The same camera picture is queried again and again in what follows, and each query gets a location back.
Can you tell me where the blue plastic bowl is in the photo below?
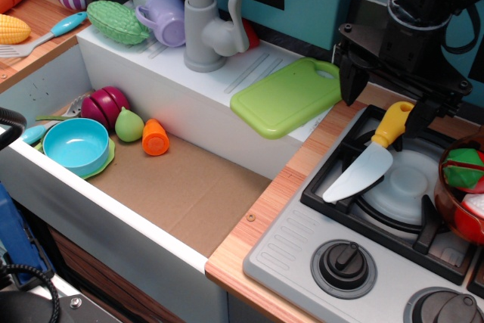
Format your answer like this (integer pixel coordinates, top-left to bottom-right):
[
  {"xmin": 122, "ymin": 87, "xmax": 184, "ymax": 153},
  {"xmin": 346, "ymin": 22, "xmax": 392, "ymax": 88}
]
[{"xmin": 42, "ymin": 118, "xmax": 110, "ymax": 177}]

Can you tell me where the green toy bitter gourd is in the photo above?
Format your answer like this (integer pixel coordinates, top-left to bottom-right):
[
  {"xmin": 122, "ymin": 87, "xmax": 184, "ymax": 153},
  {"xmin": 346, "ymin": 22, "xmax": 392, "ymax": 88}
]
[{"xmin": 87, "ymin": 0, "xmax": 150, "ymax": 45}]

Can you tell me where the blue box lower left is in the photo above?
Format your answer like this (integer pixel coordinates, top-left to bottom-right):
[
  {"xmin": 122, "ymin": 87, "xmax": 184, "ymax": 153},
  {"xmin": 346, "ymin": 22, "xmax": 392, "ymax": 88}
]
[{"xmin": 1, "ymin": 185, "xmax": 54, "ymax": 278}]

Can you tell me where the green plastic plate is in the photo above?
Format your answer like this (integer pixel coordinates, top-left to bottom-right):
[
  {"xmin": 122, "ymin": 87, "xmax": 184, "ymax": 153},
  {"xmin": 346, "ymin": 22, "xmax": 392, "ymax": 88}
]
[{"xmin": 34, "ymin": 138, "xmax": 115, "ymax": 179}]

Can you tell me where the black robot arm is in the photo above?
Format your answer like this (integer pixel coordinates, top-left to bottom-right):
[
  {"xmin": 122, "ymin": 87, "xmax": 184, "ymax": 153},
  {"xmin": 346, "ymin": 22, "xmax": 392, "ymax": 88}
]
[{"xmin": 335, "ymin": 0, "xmax": 481, "ymax": 138}]

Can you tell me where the green plastic cutting board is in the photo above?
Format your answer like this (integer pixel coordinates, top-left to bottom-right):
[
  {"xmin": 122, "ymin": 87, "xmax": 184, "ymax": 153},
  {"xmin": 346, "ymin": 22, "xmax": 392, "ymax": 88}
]
[{"xmin": 230, "ymin": 57, "xmax": 341, "ymax": 140}]

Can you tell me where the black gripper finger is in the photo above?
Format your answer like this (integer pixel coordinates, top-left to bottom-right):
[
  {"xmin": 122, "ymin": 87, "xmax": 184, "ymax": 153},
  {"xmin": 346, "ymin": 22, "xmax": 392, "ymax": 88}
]
[
  {"xmin": 393, "ymin": 101, "xmax": 432, "ymax": 151},
  {"xmin": 340, "ymin": 54, "xmax": 368, "ymax": 106}
]

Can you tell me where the brown transparent toy pot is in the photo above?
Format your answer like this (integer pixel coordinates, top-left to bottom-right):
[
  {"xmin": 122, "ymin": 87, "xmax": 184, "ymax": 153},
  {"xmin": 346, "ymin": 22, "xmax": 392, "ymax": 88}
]
[{"xmin": 434, "ymin": 128, "xmax": 483, "ymax": 244}]

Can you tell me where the red toy behind faucet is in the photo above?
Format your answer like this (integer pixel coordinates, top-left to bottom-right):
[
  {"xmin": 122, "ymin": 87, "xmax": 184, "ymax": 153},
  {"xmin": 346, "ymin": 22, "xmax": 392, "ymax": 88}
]
[{"xmin": 242, "ymin": 18, "xmax": 260, "ymax": 49}]

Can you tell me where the white burner disc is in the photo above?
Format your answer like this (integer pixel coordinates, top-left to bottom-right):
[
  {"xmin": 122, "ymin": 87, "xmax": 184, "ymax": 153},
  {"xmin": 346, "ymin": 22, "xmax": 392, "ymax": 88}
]
[{"xmin": 362, "ymin": 150, "xmax": 438, "ymax": 225}]

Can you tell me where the green toy pear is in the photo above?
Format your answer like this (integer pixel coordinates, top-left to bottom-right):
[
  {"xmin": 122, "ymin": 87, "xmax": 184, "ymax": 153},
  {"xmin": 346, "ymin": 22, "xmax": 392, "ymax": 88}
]
[{"xmin": 115, "ymin": 107, "xmax": 144, "ymax": 142}]

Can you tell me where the green red toy vegetable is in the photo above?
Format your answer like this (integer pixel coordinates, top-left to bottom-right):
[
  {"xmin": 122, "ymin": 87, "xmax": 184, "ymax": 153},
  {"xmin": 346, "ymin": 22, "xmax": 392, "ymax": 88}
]
[{"xmin": 442, "ymin": 148, "xmax": 483, "ymax": 194}]

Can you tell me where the purple plastic cup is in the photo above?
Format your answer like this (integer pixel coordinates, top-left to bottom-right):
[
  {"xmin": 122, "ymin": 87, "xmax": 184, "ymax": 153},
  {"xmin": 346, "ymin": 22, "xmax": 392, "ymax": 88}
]
[{"xmin": 135, "ymin": 0, "xmax": 185, "ymax": 47}]

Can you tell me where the grey toy faucet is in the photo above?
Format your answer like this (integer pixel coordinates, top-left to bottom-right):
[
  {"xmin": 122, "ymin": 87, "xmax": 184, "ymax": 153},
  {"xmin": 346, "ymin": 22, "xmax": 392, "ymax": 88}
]
[{"xmin": 184, "ymin": 0, "xmax": 250, "ymax": 73}]

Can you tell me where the orange toy carrot piece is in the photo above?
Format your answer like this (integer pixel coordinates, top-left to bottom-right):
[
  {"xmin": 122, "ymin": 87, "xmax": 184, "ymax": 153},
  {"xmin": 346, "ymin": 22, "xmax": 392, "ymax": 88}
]
[{"xmin": 141, "ymin": 119, "xmax": 170, "ymax": 156}]

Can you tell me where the grey fork blue handle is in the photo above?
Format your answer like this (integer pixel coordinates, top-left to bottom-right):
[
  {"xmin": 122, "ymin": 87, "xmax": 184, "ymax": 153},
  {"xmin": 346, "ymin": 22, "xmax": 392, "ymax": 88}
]
[{"xmin": 20, "ymin": 95, "xmax": 85, "ymax": 144}]

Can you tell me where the yellow toy corn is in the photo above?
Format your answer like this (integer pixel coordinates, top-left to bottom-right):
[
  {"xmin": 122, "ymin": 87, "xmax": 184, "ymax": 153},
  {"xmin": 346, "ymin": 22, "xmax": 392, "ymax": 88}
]
[{"xmin": 0, "ymin": 14, "xmax": 31, "ymax": 45}]

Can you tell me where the black stove knob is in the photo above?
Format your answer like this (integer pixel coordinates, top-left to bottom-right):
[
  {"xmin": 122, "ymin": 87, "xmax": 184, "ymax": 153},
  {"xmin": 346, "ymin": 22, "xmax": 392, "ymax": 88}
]
[
  {"xmin": 310, "ymin": 240, "xmax": 377, "ymax": 300},
  {"xmin": 403, "ymin": 287, "xmax": 483, "ymax": 323}
]

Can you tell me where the magenta toy red onion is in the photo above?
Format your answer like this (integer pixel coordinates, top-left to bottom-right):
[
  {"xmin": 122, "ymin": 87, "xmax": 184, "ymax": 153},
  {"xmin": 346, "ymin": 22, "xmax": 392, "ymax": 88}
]
[{"xmin": 81, "ymin": 86, "xmax": 131, "ymax": 130}]

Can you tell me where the brown cardboard sink liner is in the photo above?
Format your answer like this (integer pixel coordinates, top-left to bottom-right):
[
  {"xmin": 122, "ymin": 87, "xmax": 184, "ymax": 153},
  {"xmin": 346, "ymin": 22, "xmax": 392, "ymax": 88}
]
[{"xmin": 48, "ymin": 103, "xmax": 273, "ymax": 259}]

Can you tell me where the grey spatula blue handle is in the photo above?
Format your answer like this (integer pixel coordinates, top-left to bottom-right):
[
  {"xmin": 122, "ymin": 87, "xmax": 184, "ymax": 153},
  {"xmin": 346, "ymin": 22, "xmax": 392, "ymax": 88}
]
[{"xmin": 1, "ymin": 11, "xmax": 88, "ymax": 58}]

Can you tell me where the black braided cable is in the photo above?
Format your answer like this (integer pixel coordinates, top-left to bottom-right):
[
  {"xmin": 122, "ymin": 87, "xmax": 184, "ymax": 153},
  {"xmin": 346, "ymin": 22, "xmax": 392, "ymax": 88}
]
[{"xmin": 0, "ymin": 263, "xmax": 61, "ymax": 323}]

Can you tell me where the red white toy tomato slice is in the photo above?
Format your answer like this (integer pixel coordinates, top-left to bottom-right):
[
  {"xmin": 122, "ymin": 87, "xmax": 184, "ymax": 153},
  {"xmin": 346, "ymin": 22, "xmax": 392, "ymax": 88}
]
[{"xmin": 455, "ymin": 194, "xmax": 483, "ymax": 245}]

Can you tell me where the black stove grate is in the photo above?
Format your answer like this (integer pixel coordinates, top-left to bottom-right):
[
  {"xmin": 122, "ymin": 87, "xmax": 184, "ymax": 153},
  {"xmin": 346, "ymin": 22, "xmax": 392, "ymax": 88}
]
[{"xmin": 301, "ymin": 105, "xmax": 476, "ymax": 284}]

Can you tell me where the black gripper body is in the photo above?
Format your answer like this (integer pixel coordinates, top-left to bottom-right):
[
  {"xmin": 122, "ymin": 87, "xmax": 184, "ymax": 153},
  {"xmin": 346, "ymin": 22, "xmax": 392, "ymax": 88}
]
[{"xmin": 335, "ymin": 23, "xmax": 472, "ymax": 117}]

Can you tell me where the toy knife yellow handle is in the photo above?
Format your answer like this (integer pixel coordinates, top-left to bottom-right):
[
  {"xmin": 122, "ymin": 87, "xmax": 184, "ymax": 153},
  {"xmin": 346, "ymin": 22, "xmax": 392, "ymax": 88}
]
[{"xmin": 322, "ymin": 101, "xmax": 414, "ymax": 203}]

